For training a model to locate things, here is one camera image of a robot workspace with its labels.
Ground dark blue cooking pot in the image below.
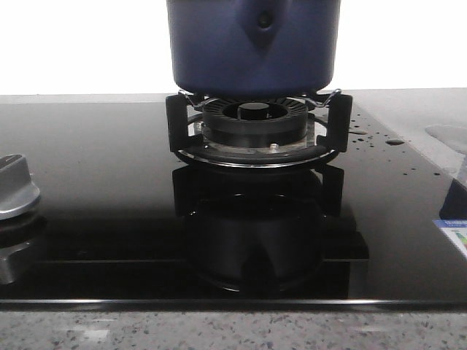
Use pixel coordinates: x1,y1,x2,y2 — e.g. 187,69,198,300
166,0,341,98

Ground black pot support grate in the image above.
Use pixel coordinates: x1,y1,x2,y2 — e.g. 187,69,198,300
165,90,352,169

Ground black gas burner head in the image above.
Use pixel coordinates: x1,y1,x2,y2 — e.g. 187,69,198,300
200,98,309,154

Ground black glass stove top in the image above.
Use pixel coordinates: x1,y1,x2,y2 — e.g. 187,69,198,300
1,102,466,311

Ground silver stove control knob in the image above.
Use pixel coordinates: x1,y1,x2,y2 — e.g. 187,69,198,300
1,154,40,220

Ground blue energy label sticker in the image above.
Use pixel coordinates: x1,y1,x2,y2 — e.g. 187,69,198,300
433,219,467,257

